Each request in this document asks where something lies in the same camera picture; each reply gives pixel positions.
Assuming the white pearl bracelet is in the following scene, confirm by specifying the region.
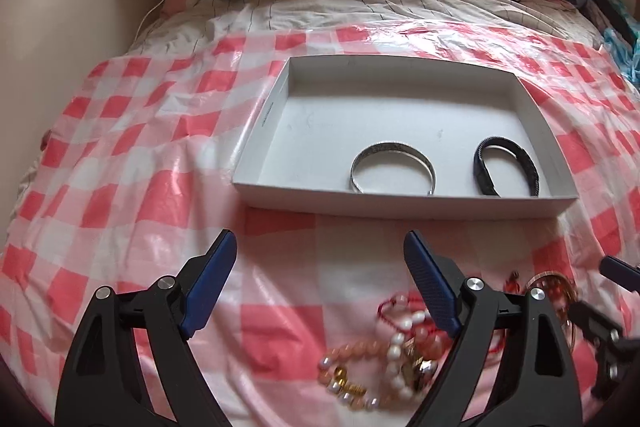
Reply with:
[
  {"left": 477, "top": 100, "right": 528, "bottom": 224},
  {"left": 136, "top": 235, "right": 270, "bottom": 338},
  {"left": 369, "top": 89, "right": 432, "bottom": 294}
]
[{"left": 384, "top": 312, "right": 432, "bottom": 403}]

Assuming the pink bead bracelet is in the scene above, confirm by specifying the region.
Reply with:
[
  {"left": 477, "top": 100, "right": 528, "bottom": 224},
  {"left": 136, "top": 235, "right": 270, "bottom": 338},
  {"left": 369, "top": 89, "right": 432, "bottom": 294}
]
[{"left": 410, "top": 324, "right": 447, "bottom": 359}]

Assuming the gold bangle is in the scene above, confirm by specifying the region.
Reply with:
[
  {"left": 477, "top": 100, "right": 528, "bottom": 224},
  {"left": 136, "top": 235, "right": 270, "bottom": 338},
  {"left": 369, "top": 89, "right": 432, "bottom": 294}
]
[{"left": 525, "top": 272, "right": 581, "bottom": 339}]

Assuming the gold charm bracelet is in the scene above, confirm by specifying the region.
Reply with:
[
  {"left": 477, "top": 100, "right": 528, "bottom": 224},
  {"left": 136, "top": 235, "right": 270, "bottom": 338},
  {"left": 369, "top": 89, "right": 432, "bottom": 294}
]
[{"left": 400, "top": 347, "right": 439, "bottom": 392}]

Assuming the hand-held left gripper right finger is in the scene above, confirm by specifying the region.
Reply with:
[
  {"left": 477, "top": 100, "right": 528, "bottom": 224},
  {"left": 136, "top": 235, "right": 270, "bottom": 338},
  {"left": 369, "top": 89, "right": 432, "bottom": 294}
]
[{"left": 402, "top": 229, "right": 586, "bottom": 427}]

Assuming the black woven bracelet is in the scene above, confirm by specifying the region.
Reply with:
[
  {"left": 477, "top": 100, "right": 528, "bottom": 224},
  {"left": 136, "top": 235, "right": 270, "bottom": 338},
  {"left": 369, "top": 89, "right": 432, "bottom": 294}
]
[{"left": 473, "top": 136, "right": 541, "bottom": 198}]

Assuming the white cardboard box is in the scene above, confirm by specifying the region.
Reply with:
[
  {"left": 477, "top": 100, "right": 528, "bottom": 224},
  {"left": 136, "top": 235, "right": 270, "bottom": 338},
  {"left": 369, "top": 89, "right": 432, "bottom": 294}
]
[{"left": 231, "top": 55, "right": 580, "bottom": 219}]

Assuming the blue plastic bag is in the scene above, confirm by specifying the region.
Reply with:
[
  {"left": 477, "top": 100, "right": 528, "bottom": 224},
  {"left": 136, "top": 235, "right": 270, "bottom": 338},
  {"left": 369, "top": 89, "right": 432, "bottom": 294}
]
[{"left": 602, "top": 27, "right": 640, "bottom": 82}]

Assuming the peach bead bracelet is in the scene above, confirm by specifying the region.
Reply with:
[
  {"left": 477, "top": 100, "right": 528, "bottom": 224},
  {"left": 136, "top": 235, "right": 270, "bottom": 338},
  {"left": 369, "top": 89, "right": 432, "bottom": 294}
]
[{"left": 317, "top": 341, "right": 401, "bottom": 410}]

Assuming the white striped bed sheet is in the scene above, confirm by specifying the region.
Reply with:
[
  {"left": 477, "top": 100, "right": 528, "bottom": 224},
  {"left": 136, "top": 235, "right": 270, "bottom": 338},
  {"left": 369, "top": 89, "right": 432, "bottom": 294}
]
[{"left": 127, "top": 0, "right": 601, "bottom": 58}]

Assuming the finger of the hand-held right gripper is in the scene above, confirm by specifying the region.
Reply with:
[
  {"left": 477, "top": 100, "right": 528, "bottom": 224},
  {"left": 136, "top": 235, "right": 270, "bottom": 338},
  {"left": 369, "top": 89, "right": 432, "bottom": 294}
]
[
  {"left": 600, "top": 256, "right": 640, "bottom": 295},
  {"left": 567, "top": 299, "right": 632, "bottom": 400}
]

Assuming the red string bracelet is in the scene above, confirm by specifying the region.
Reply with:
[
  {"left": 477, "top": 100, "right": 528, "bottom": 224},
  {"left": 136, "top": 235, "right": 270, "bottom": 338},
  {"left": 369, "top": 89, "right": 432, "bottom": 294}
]
[{"left": 377, "top": 292, "right": 432, "bottom": 333}]

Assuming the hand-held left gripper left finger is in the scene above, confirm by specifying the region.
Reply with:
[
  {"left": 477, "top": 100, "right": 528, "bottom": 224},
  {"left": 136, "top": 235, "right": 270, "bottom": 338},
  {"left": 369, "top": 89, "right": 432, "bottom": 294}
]
[{"left": 54, "top": 229, "right": 238, "bottom": 427}]

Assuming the red white checkered plastic sheet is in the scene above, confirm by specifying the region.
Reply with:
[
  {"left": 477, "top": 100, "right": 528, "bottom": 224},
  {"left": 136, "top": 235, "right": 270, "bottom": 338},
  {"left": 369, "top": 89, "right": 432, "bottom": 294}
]
[{"left": 0, "top": 19, "right": 640, "bottom": 427}]

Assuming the silver bangle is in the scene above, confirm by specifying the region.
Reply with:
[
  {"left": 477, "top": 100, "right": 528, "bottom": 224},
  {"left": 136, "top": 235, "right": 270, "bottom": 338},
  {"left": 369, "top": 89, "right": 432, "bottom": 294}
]
[{"left": 350, "top": 141, "right": 437, "bottom": 196}]

